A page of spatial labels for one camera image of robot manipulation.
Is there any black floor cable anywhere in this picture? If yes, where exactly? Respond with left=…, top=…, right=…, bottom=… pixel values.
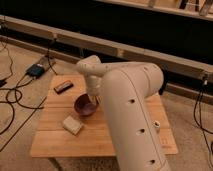
left=0, top=39, right=59, bottom=153

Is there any dark ceramic bowl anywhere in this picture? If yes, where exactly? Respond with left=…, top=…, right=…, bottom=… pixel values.
left=74, top=94, right=99, bottom=116

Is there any beige sponge block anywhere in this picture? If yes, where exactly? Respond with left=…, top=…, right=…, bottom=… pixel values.
left=63, top=116, right=83, bottom=135

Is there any wooden table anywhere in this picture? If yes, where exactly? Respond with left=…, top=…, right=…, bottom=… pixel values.
left=30, top=75, right=178, bottom=158

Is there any black power adapter box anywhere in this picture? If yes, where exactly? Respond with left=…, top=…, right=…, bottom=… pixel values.
left=26, top=64, right=45, bottom=78

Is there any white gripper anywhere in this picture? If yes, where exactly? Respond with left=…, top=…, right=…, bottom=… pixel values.
left=85, top=76, right=101, bottom=104

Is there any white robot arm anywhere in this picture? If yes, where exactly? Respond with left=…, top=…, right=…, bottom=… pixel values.
left=76, top=55, right=171, bottom=171

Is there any small white cup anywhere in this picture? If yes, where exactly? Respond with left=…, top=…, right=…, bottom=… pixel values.
left=153, top=121, right=161, bottom=133

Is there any black cable at right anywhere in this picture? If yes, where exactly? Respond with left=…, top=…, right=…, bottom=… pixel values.
left=193, top=78, right=213, bottom=161

